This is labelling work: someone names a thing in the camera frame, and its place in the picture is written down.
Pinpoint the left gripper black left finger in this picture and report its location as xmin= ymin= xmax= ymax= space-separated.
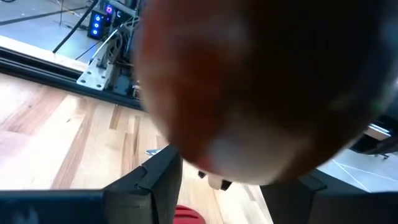
xmin=103 ymin=144 xmax=184 ymax=224

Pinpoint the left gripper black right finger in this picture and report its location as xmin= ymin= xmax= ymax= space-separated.
xmin=260 ymin=170 xmax=328 ymax=224

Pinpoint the red slotted spoon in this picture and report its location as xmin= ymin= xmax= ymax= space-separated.
xmin=172 ymin=204 xmax=206 ymax=224

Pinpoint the brown wooden spoon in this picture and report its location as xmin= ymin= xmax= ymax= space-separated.
xmin=132 ymin=0 xmax=398 ymax=187

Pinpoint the silver metal bracket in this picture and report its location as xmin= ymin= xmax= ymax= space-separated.
xmin=76 ymin=57 xmax=115 ymax=92

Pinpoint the white cable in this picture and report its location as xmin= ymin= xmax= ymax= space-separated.
xmin=89 ymin=27 xmax=121 ymax=63

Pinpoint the black floor cable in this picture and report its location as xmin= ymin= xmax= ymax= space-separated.
xmin=52 ymin=0 xmax=99 ymax=54

